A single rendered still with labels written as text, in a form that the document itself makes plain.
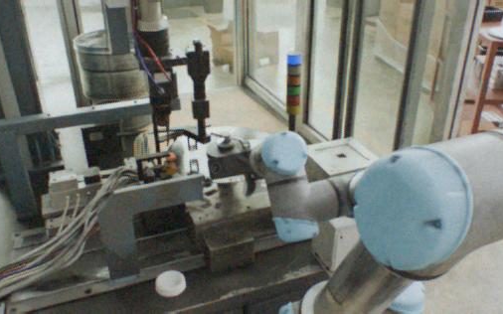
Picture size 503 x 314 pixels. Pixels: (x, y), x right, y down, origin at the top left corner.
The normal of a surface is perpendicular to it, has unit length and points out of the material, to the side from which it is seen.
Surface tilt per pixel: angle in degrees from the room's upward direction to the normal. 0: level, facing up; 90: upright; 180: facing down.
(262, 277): 0
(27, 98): 90
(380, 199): 83
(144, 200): 90
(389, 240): 83
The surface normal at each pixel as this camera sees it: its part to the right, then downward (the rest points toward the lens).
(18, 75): 0.37, 0.45
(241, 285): 0.00, -0.88
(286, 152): 0.20, -0.09
